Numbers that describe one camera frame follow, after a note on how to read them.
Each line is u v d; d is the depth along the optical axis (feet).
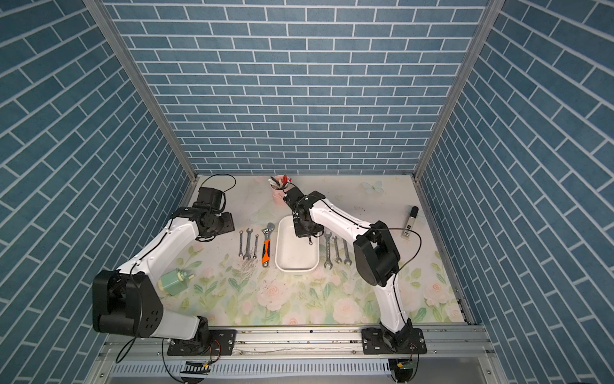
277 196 3.36
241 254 3.06
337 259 3.07
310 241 2.92
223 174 2.38
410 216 3.34
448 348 2.46
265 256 3.01
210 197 2.22
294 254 3.07
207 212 2.08
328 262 3.00
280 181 3.45
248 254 3.07
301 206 2.16
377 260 1.70
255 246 3.15
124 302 1.39
